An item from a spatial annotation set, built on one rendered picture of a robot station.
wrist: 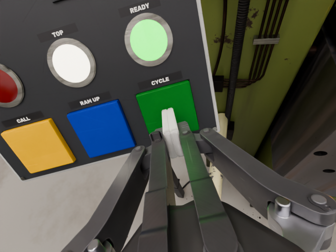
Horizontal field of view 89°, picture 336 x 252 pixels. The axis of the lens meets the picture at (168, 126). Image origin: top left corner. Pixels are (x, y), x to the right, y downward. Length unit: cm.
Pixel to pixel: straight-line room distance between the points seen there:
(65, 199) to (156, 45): 147
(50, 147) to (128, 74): 16
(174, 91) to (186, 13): 9
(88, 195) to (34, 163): 117
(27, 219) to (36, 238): 18
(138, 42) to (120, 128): 12
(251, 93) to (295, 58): 15
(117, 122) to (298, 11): 42
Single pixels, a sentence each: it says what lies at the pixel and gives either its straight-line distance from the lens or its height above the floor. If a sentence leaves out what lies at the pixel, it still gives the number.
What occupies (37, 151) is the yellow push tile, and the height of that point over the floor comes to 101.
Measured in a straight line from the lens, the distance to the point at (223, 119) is 68.
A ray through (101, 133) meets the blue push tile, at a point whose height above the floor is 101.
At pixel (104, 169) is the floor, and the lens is 149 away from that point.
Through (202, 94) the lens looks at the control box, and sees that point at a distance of 25.
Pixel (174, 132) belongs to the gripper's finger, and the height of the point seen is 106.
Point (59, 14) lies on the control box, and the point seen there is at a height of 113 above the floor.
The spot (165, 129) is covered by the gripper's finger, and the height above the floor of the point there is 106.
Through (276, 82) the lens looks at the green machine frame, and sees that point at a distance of 61.
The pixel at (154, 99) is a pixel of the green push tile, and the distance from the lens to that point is 23.
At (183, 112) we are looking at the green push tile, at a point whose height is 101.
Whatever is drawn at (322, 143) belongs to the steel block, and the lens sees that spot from 50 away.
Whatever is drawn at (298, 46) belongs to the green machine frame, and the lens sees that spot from 54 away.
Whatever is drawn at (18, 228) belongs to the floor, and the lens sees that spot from 180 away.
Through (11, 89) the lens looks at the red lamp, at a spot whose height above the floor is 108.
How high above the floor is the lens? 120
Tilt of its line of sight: 54 degrees down
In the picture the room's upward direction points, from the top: 20 degrees counter-clockwise
